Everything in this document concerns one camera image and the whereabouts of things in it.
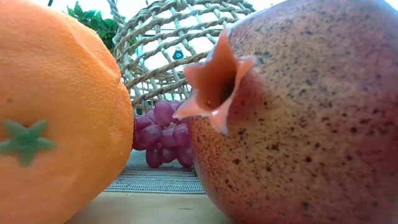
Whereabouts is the speckled red pomegranate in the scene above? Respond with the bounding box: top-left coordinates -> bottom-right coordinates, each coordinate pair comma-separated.
172,0 -> 398,224

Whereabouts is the orange plastic orange fruit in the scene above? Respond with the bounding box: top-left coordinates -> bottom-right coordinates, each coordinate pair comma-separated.
0,0 -> 135,224

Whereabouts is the purple grape bunch with leaf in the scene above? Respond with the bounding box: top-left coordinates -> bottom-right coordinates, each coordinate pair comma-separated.
132,99 -> 194,169

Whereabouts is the grey woven placemat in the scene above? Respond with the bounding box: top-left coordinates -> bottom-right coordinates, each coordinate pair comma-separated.
104,149 -> 206,195

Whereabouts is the green leafy artificial plant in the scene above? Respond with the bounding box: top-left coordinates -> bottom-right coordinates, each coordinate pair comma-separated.
67,1 -> 127,52

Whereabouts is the woven wicker basket with handles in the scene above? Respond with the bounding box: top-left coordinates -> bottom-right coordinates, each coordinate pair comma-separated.
107,0 -> 257,109

